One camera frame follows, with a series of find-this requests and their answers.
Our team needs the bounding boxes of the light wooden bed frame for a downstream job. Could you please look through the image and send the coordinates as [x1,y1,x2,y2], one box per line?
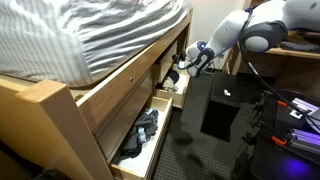
[0,15,192,180]

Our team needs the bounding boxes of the aluminium extrusion rail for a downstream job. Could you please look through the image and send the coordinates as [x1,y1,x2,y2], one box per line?
[290,98,319,119]
[289,129,320,155]

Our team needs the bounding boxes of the grey striped bed sheet mattress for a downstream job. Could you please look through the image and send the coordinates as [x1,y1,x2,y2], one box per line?
[0,0,191,87]

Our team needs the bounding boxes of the black keyboard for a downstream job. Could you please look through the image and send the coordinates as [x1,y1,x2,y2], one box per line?
[279,42,320,54]

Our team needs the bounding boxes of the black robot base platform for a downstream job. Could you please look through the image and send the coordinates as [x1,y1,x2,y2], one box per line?
[232,88,320,180]

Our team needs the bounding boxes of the lower aluminium extrusion rail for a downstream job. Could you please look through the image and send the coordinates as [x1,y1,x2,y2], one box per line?
[289,129,320,155]

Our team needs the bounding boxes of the lower orange handled clamp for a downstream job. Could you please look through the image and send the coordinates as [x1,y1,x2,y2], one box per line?
[271,136,287,146]

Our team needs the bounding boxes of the beige and dark clothes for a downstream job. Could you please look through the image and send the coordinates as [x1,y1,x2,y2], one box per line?
[162,70,180,92]

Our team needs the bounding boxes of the upper aluminium extrusion rail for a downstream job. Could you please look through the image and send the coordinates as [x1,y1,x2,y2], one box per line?
[290,98,319,119]

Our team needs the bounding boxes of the black computer tower case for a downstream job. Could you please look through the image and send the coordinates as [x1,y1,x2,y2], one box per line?
[200,72,241,142]

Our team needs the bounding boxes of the wooden drawer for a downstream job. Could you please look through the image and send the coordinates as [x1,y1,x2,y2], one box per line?
[157,42,177,82]
[110,97,173,180]
[154,65,190,109]

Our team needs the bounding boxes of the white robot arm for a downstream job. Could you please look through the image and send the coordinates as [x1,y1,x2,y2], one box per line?
[172,0,320,77]

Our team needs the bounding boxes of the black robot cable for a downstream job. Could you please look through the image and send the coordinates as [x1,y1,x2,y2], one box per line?
[238,8,320,124]

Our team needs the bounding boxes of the upper orange handled clamp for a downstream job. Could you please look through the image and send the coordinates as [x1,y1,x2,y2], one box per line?
[277,101,288,107]

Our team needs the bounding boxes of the dark grey clothes pile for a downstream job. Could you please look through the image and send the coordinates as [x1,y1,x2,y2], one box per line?
[120,108,159,159]

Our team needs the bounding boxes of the orange handled clamp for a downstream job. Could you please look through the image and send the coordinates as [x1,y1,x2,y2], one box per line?
[277,101,288,107]
[271,136,287,146]

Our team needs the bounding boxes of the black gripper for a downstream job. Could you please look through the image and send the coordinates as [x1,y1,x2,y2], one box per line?
[172,53,186,69]

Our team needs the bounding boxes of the wooden desk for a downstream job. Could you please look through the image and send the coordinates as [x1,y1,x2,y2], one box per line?
[225,29,320,98]

